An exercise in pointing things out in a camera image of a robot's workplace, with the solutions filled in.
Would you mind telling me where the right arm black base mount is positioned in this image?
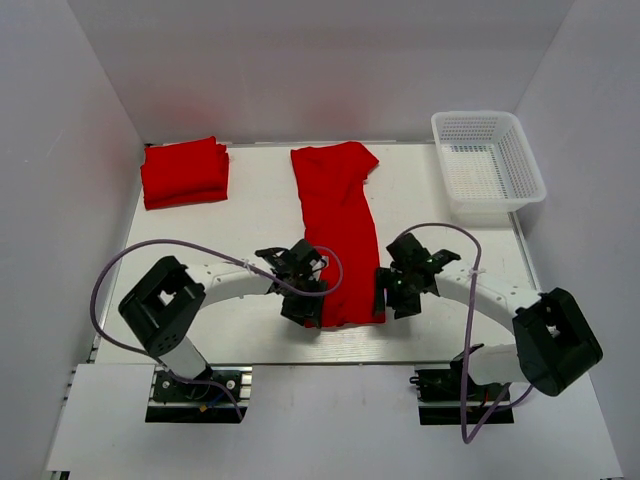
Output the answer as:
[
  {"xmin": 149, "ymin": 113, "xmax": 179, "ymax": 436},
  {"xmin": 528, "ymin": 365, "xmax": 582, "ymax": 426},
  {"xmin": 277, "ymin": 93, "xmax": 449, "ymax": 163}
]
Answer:
[{"xmin": 409, "ymin": 364, "xmax": 503, "ymax": 428}]

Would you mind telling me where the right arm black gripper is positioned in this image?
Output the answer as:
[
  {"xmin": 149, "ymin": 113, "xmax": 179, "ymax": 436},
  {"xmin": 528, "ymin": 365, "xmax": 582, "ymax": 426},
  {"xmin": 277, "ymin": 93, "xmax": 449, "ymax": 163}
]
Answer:
[{"xmin": 372, "ymin": 267, "xmax": 423, "ymax": 320}]

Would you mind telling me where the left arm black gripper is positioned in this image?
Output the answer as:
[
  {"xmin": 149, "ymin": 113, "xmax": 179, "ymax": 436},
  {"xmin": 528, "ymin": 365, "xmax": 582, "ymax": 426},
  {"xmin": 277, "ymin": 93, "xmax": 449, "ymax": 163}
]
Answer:
[{"xmin": 281, "ymin": 273, "xmax": 328, "ymax": 328}]

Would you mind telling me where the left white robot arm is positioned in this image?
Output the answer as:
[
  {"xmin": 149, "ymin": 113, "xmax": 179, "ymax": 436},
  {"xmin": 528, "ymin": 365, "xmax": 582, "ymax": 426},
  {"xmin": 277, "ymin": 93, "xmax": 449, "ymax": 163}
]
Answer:
[{"xmin": 118, "ymin": 240, "xmax": 346, "ymax": 399}]

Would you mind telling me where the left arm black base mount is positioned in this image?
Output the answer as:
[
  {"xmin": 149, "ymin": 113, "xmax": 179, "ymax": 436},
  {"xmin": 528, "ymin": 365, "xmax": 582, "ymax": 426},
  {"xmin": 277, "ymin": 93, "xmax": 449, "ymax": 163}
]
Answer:
[{"xmin": 145, "ymin": 367, "xmax": 252, "ymax": 424}]

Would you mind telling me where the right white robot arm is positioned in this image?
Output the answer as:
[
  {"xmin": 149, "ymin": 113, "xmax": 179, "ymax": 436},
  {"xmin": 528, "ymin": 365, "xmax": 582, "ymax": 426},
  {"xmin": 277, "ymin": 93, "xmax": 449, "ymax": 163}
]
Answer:
[{"xmin": 374, "ymin": 233, "xmax": 603, "ymax": 399}]

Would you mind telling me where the folded red t-shirt stack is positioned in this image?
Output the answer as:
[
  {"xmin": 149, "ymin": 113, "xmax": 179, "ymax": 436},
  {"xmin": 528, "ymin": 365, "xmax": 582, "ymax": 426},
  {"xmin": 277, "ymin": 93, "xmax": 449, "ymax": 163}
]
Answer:
[{"xmin": 140, "ymin": 137, "xmax": 230, "ymax": 210}]

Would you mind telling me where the white plastic mesh basket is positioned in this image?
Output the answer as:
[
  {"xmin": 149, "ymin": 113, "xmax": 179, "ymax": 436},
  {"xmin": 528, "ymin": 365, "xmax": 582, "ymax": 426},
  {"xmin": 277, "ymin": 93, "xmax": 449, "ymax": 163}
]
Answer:
[{"xmin": 431, "ymin": 110, "xmax": 547, "ymax": 227}]

